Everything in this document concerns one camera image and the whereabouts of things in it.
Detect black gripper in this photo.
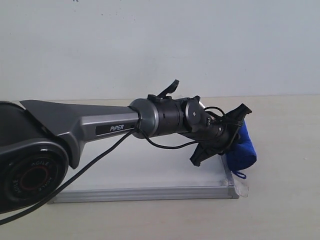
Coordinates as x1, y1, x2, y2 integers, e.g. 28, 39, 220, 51
182, 103, 252, 167

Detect blue cloth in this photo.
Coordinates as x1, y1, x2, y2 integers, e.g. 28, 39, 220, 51
225, 121, 257, 180

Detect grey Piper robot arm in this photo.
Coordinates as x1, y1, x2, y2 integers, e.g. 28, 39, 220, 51
0, 94, 252, 213

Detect white board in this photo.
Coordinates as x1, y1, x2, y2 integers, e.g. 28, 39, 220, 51
52, 134, 239, 204

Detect clear tape front right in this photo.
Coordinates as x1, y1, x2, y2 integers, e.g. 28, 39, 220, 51
234, 179, 249, 198

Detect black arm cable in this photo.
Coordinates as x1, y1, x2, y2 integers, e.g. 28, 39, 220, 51
0, 78, 245, 225

